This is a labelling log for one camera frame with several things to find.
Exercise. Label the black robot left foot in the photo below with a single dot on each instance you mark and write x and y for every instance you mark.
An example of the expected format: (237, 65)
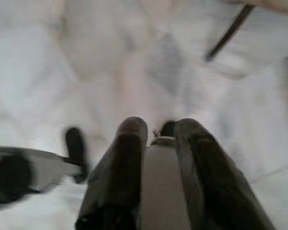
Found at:
(75, 148)

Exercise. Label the silver robot leg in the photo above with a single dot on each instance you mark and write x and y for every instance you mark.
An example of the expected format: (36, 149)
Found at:
(162, 182)
(43, 167)

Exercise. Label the silver robot right leg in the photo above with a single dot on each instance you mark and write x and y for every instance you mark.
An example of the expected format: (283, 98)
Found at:
(162, 182)

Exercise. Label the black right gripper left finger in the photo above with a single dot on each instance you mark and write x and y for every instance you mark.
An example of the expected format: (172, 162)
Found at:
(120, 172)

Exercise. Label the silver robot left leg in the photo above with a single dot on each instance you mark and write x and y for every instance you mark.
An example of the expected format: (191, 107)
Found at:
(43, 167)

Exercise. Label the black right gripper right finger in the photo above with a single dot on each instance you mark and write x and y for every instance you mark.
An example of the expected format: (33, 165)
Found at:
(211, 182)

